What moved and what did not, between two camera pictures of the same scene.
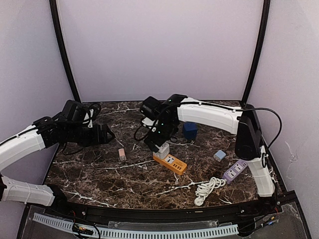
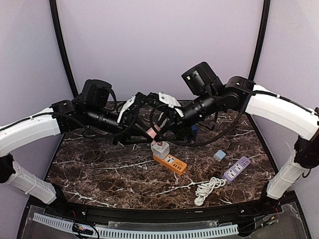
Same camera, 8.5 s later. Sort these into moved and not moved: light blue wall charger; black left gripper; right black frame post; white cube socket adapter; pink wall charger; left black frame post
Moved: black left gripper; pink wall charger
Not moved: right black frame post; light blue wall charger; left black frame post; white cube socket adapter
